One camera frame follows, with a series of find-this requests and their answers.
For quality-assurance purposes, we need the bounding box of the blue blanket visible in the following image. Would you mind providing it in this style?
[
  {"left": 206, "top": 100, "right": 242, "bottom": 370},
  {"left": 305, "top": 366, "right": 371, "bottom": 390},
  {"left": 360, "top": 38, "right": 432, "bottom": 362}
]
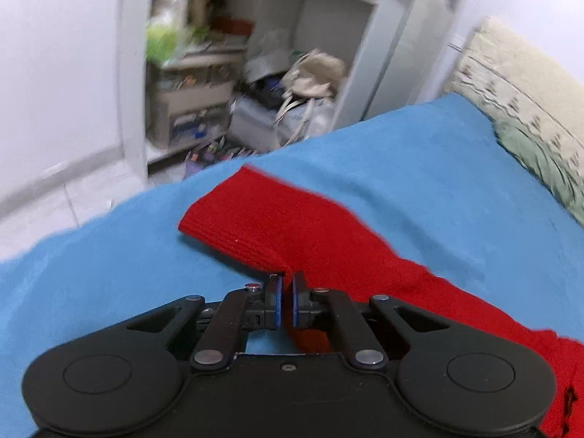
[{"left": 0, "top": 92, "right": 584, "bottom": 438}]

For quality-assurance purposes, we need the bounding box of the green pillow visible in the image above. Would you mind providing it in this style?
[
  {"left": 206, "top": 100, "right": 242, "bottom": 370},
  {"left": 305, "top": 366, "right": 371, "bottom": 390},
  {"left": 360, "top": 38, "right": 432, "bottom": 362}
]
[{"left": 493, "top": 121, "right": 584, "bottom": 226}]

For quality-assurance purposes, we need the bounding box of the red knitted sweater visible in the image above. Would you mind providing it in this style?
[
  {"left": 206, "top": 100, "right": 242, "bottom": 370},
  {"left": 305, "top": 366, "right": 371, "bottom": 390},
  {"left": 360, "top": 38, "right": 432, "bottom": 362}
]
[{"left": 178, "top": 165, "right": 584, "bottom": 438}]

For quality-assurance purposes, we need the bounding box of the green plastic bag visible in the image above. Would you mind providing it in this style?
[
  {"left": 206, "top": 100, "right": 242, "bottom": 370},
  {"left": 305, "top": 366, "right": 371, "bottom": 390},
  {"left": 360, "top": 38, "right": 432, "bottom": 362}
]
[{"left": 146, "top": 0, "right": 192, "bottom": 67}]

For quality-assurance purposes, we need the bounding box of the white storage box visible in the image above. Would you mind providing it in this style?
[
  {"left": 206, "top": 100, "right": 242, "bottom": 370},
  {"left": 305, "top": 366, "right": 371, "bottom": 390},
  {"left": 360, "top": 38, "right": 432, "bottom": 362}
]
[{"left": 229, "top": 96, "right": 293, "bottom": 153}]

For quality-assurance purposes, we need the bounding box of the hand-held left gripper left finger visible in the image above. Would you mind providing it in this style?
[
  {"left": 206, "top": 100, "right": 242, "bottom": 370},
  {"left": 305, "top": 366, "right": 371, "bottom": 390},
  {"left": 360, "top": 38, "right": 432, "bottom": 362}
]
[{"left": 126, "top": 274, "right": 284, "bottom": 372}]

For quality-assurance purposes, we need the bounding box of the beige patterned pillow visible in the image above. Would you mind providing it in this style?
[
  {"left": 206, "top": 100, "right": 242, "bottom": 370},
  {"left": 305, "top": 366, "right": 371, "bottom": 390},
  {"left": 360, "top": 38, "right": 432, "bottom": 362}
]
[{"left": 445, "top": 16, "right": 584, "bottom": 172}]

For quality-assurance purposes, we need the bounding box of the white shelf cabinet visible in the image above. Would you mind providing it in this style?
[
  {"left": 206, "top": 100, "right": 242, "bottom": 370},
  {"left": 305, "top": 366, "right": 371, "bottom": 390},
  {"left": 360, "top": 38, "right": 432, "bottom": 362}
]
[{"left": 119, "top": 0, "right": 450, "bottom": 178}]

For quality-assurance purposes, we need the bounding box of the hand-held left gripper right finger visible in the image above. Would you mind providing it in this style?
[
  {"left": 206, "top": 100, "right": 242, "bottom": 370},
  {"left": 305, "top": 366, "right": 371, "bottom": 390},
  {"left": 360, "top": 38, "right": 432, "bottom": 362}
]
[{"left": 291, "top": 272, "right": 452, "bottom": 370}]

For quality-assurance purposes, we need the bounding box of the beige handbag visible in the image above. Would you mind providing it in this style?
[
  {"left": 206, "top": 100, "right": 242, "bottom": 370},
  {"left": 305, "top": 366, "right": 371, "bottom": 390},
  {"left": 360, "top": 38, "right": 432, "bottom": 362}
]
[{"left": 274, "top": 49, "right": 347, "bottom": 144}]

